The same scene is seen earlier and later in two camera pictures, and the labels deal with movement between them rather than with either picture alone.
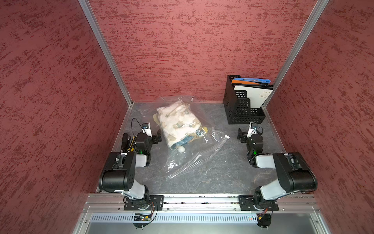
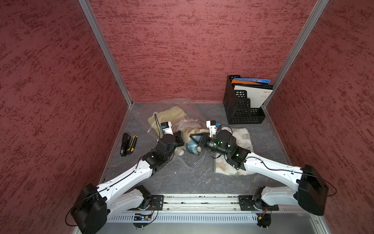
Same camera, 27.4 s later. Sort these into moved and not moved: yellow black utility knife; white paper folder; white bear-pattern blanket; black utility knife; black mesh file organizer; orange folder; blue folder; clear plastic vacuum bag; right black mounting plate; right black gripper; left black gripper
Moved: white bear-pattern blanket; clear plastic vacuum bag; right black gripper; left black gripper
Not moved: right black mounting plate; blue folder; black mesh file organizer; orange folder; white paper folder; yellow black utility knife; black utility knife
